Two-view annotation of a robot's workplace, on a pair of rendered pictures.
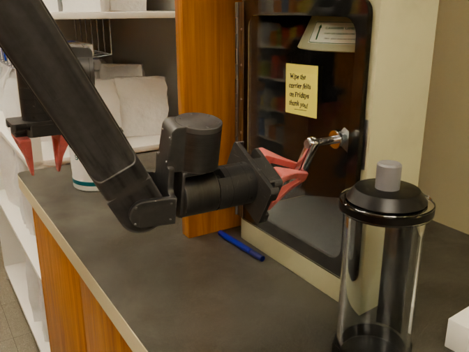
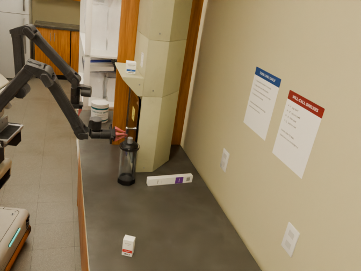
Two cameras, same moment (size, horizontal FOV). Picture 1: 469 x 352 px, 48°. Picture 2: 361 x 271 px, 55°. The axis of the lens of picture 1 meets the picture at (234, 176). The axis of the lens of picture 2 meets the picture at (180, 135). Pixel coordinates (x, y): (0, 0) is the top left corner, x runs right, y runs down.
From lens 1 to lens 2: 140 cm
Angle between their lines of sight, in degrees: 12
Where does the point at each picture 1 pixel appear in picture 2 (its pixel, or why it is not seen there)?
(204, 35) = (122, 89)
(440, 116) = (196, 125)
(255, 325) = (108, 168)
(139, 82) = not seen: hidden behind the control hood
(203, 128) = (95, 121)
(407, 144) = (151, 133)
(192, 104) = (116, 107)
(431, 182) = (192, 145)
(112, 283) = (82, 150)
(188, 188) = (92, 132)
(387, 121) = (144, 127)
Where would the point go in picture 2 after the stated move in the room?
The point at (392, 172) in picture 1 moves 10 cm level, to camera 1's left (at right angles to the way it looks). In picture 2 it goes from (129, 139) to (111, 135)
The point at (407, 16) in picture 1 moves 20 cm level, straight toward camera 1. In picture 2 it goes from (150, 104) to (126, 112)
